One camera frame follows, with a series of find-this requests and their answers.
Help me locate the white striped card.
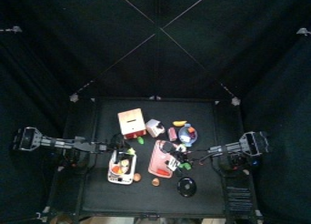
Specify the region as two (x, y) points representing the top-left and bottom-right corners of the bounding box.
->
(167, 158), (183, 173)

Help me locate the pink toy block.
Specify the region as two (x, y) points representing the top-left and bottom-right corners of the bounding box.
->
(167, 127), (179, 142)

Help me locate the red toy slice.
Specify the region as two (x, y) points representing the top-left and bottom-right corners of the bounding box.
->
(155, 168), (171, 177)

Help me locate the pink toy tray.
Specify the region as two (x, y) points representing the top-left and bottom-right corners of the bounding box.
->
(147, 139), (180, 179)

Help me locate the blue toy bowl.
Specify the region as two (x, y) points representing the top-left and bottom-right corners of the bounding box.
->
(178, 123), (199, 148)

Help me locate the white toy cube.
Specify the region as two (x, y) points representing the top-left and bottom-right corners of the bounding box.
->
(144, 118), (167, 138)

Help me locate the white plastic basket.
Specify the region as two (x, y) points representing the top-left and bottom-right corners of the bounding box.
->
(107, 150), (139, 186)

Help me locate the red and white box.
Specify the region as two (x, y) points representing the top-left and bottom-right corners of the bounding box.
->
(116, 107), (148, 140)

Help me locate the black round plate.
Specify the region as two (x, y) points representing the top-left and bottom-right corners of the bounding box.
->
(176, 177), (198, 199)

